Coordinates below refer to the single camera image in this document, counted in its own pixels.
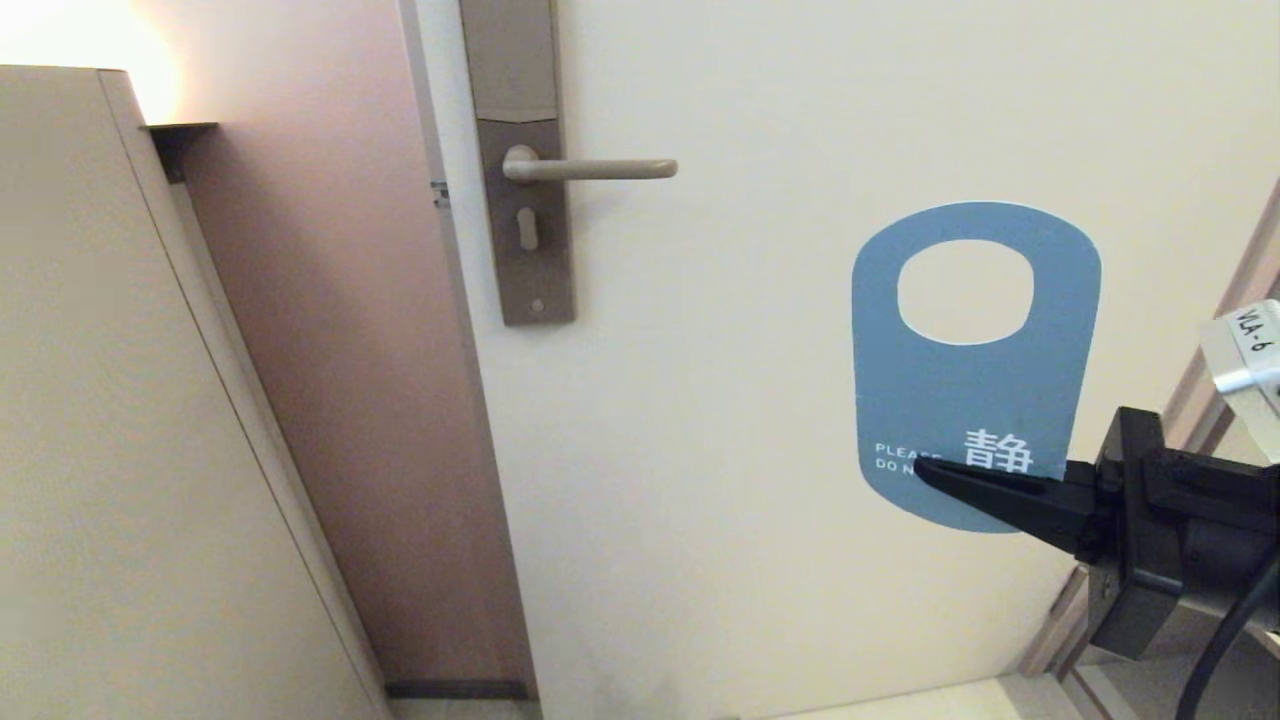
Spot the white and blue door hanger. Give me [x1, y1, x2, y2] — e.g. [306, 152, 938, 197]
[851, 201, 1104, 535]

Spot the white room door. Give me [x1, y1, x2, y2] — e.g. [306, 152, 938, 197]
[398, 0, 1280, 720]

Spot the brown metal lock plate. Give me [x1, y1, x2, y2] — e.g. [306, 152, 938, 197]
[460, 0, 578, 328]

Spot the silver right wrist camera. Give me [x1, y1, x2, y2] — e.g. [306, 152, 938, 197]
[1199, 299, 1280, 466]

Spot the metal door handle lever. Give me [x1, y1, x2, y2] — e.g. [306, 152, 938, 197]
[502, 144, 679, 184]

